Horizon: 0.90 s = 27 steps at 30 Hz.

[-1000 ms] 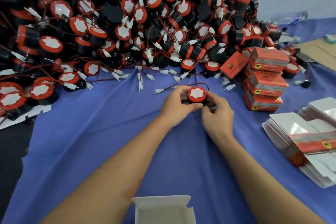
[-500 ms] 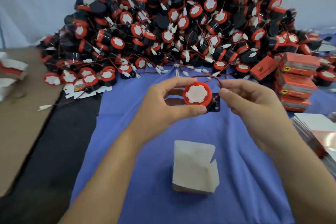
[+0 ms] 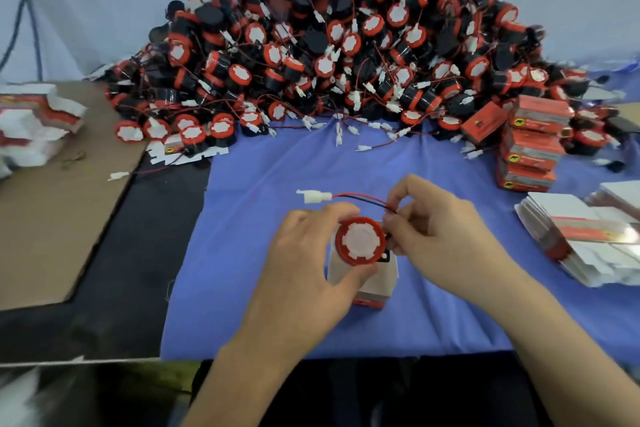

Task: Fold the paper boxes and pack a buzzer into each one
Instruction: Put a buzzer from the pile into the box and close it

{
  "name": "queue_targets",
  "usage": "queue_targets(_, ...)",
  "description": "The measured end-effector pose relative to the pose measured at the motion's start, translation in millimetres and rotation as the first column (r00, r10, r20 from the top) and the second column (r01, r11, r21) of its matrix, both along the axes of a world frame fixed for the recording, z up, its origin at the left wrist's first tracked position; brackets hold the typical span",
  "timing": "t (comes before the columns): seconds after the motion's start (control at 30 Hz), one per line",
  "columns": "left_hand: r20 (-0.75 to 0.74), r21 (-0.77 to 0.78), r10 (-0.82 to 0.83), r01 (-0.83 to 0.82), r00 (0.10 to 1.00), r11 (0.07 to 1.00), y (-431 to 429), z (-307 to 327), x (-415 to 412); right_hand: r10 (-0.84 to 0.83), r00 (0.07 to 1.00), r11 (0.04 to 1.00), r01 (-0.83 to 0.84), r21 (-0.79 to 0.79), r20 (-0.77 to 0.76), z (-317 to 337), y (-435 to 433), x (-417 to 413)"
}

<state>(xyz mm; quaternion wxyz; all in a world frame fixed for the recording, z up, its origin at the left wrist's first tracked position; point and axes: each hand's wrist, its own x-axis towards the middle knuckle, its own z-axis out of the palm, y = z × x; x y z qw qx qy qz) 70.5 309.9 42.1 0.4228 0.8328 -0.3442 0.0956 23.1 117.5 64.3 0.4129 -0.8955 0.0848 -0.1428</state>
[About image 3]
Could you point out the person's left hand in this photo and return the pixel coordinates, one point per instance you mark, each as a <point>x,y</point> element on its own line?
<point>295,292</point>

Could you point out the person's right hand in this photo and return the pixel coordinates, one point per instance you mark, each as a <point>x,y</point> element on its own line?
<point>445,237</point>

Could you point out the orange white paper box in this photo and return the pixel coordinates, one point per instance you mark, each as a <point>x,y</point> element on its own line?
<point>485,123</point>
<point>378,287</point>
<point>543,109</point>
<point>525,177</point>
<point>532,144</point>

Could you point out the single red black buzzer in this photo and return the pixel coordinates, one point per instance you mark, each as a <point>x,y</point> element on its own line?
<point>360,239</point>

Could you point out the stack of paper boxes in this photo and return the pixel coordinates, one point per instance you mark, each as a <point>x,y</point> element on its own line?
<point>40,121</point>
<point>575,221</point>

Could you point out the pile of black red buzzers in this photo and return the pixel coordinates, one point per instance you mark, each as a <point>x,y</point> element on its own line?
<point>340,51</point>

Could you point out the person's left forearm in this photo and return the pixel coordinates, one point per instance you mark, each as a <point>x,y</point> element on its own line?
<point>240,392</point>

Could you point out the person's right forearm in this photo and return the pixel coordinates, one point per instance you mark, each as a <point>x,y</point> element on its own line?
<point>570,352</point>

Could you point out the blue cloth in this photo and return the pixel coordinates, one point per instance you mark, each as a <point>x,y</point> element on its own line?
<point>250,201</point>

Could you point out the brown cardboard sheet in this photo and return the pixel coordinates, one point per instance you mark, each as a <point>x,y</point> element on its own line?
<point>50,231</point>

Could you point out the rubber band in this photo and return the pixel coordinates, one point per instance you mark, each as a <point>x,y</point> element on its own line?
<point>70,154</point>

